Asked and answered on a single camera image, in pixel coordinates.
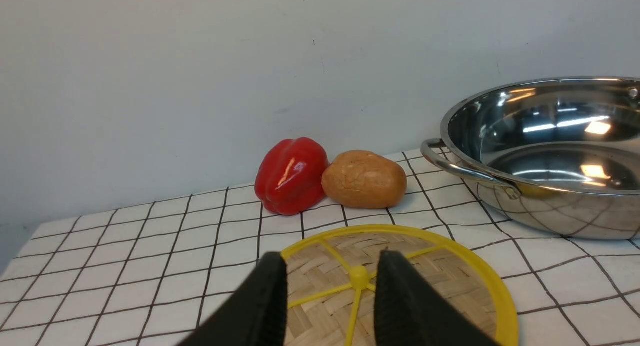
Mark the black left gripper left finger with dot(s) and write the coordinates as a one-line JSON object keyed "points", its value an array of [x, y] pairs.
{"points": [[254, 315]]}

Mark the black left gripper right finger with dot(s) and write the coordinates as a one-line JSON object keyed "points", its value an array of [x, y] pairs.
{"points": [[408, 311]]}

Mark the yellow woven bamboo steamer lid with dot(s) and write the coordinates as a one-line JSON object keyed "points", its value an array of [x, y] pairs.
{"points": [[332, 279]]}

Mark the stainless steel pot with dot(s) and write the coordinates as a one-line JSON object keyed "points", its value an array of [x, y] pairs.
{"points": [[560, 155]]}

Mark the white checkered tablecloth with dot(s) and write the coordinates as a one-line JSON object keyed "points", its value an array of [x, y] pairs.
{"points": [[147, 274]]}

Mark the red bell pepper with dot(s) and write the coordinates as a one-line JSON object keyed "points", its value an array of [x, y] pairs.
{"points": [[289, 180]]}

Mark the brown potato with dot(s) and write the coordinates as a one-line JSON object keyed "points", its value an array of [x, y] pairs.
{"points": [[361, 179]]}

